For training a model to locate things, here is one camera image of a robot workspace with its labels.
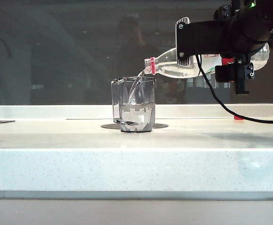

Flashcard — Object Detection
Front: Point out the black cable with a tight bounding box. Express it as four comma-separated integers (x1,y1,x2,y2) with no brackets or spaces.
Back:
195,54,273,124

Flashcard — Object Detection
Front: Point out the light grey cabinet drawer front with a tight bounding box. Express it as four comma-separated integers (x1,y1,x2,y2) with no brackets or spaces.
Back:
0,199,273,225

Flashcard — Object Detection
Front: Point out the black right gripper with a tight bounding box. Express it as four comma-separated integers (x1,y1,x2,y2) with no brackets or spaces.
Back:
214,52,256,96

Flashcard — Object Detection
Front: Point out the clear faceted glass mug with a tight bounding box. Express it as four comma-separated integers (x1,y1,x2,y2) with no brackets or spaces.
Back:
110,76,156,134

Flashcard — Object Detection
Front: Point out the clear red-label water bottle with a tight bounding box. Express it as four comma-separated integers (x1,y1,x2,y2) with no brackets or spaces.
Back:
144,43,270,79

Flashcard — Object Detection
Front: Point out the dark round flat coaster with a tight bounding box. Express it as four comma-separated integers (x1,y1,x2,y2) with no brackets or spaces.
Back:
101,122,169,130

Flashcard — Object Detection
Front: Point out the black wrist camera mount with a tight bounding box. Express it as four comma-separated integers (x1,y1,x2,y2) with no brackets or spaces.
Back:
175,16,232,67

